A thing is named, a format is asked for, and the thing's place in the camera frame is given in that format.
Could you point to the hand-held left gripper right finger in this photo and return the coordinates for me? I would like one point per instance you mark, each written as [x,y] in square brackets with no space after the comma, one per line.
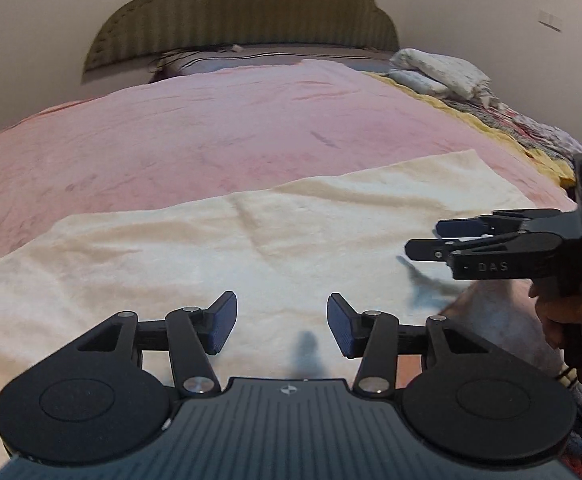
[338,324]

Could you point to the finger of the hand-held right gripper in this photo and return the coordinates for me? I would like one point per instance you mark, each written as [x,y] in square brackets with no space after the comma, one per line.
[423,250]
[453,228]

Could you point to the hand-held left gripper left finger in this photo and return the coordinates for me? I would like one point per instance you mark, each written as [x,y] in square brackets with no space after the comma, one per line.
[222,321]

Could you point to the cream pants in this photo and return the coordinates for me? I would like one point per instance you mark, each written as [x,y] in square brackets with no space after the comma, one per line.
[251,255]

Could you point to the person's right hand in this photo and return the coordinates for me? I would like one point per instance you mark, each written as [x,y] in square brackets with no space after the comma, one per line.
[553,320]

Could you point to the floral patterned quilt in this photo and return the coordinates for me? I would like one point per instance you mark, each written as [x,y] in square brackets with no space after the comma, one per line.
[531,130]

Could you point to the yellow blanket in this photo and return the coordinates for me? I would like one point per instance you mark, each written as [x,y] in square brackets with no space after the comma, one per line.
[476,120]

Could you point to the white folded quilt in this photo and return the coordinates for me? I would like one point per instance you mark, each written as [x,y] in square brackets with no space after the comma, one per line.
[441,72]

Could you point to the pink blanket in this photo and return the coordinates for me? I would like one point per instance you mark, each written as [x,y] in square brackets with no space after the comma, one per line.
[211,130]

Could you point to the grey striped pillow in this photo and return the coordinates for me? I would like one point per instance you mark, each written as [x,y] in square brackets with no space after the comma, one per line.
[251,60]

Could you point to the olive striped headboard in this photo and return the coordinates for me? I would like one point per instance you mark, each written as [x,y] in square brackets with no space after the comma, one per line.
[241,10]

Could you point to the white wall outlet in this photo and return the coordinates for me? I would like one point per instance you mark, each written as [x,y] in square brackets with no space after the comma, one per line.
[550,20]

